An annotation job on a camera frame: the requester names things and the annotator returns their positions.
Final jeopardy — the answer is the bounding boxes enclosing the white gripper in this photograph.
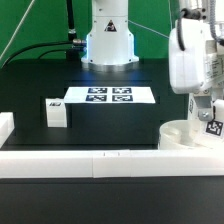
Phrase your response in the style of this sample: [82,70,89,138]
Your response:
[169,19,224,122]

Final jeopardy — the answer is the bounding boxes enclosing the white round stool seat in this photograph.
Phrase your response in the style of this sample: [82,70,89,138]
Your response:
[158,120,224,150]

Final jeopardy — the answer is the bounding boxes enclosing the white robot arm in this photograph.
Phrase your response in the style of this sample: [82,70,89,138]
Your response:
[82,0,224,121]

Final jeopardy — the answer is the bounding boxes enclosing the white sheet with tags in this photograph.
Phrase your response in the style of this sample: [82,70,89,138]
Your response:
[64,86,155,104]

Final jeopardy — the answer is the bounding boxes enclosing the thin grey cable right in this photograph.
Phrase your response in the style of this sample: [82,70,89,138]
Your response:
[128,19,171,39]

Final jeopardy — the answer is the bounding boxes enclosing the thin grey cable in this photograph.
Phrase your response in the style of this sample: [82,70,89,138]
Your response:
[128,19,171,39]
[0,0,36,63]

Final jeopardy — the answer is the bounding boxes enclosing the black cable bundle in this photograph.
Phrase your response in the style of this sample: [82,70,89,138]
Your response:
[0,0,88,68]

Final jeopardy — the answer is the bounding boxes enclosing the thin grey cable left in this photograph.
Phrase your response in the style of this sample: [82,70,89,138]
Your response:
[0,0,36,63]

